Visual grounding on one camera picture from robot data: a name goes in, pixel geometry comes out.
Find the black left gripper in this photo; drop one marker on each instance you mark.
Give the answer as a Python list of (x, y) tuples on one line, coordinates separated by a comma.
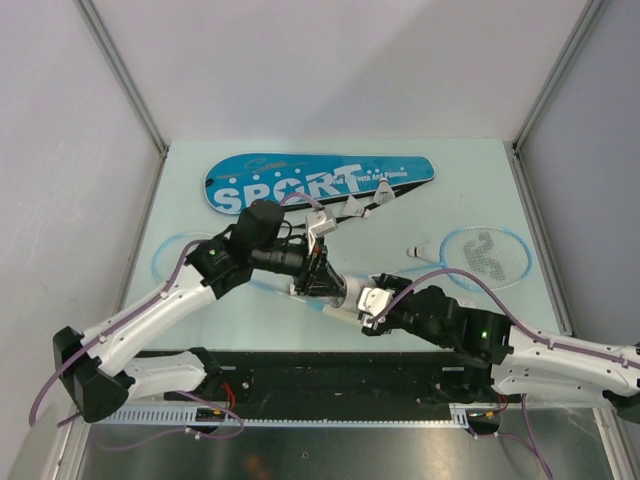
[(317, 277)]

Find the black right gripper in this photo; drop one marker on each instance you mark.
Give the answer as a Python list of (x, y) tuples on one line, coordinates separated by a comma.
[(398, 284)]

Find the white shuttlecock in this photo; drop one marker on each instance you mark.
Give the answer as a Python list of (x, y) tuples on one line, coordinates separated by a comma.
[(384, 192), (353, 208), (423, 251)]

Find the white cardboard shuttlecock tube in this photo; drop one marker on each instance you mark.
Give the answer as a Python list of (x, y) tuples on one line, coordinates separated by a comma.
[(350, 290)]

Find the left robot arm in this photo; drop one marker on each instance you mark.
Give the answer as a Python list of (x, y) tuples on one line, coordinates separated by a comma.
[(99, 368)]

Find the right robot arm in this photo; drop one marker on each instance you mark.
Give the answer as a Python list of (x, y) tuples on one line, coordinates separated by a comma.
[(516, 359)]

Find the blue racket right side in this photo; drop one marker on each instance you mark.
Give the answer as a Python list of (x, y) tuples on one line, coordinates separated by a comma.
[(497, 256)]

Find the blue racket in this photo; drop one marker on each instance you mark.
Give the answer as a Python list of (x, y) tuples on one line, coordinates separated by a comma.
[(497, 256), (168, 252)]

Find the white shuttlecock on bag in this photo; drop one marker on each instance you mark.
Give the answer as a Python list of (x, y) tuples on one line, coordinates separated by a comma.
[(384, 192)]

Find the blue sport racket bag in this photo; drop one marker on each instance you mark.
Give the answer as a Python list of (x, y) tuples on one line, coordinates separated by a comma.
[(237, 181)]

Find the blue racket left side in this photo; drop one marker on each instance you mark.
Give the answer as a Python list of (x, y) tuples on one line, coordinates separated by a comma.
[(168, 252)]

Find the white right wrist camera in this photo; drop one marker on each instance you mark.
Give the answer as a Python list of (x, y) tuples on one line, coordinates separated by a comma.
[(371, 303)]

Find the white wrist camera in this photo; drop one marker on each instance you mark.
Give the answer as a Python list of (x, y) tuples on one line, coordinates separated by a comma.
[(319, 223), (371, 303)]

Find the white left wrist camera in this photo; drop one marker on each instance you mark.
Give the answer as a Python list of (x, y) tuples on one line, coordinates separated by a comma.
[(319, 223)]

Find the white slotted cable duct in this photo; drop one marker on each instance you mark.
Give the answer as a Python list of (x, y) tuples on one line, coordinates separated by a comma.
[(378, 416)]

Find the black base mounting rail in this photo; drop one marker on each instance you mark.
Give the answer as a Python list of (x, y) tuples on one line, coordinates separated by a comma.
[(327, 380)]

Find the aluminium frame post right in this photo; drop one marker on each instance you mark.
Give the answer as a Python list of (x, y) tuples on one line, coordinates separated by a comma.
[(575, 43)]

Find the aluminium frame post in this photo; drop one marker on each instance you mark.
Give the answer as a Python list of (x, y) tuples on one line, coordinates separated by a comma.
[(575, 43), (116, 63)]

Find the aluminium frame post left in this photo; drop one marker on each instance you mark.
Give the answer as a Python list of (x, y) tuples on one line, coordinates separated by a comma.
[(116, 63)]

